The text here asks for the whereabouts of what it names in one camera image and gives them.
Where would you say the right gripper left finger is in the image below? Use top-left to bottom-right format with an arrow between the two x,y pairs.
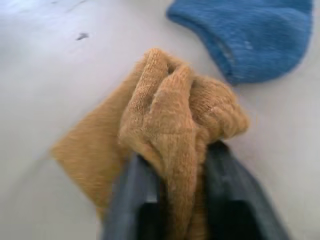
101,151 -> 161,240

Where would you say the blue sock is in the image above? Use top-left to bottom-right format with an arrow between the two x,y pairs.
165,0 -> 315,87

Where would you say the mustard yellow sock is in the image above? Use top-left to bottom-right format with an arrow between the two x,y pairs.
50,47 -> 251,240

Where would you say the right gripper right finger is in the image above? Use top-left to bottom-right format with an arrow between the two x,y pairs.
204,140 -> 291,240

